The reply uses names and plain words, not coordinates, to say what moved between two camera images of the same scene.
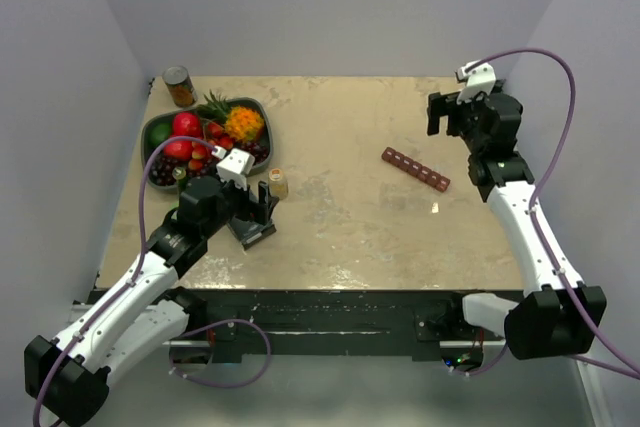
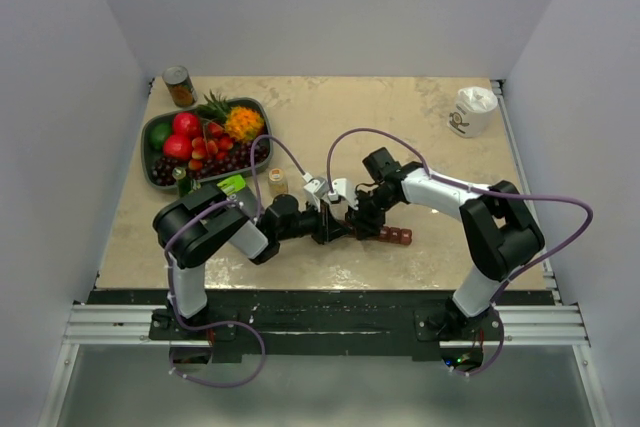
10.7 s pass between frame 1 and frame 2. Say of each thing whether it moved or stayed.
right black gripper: moved
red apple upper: stayed
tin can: stayed
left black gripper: moved
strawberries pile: stayed
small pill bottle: stayed
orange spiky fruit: stayed
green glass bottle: stayed
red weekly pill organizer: moved
